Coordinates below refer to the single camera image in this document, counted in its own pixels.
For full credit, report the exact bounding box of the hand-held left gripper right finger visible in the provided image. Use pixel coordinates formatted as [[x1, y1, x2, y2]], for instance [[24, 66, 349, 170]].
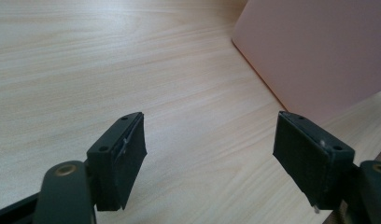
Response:
[[272, 110, 356, 211]]

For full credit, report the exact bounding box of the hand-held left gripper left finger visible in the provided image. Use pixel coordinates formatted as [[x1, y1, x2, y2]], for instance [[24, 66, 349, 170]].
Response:
[[86, 111, 148, 212]]

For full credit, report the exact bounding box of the pink box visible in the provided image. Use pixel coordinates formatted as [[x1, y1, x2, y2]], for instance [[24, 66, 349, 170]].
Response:
[[231, 0, 381, 125]]

